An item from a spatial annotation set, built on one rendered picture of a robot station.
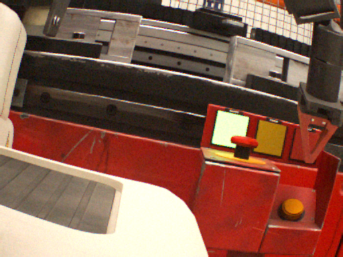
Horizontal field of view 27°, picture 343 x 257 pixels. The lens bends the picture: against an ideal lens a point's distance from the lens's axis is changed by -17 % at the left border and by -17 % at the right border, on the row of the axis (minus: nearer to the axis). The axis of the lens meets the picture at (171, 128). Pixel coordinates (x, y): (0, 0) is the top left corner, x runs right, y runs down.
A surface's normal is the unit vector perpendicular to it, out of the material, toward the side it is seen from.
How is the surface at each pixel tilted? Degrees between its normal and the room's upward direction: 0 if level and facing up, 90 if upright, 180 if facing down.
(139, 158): 90
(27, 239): 9
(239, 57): 90
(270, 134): 90
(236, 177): 90
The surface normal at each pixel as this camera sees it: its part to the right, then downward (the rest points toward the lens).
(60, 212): 0.20, -0.98
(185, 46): 0.13, 0.08
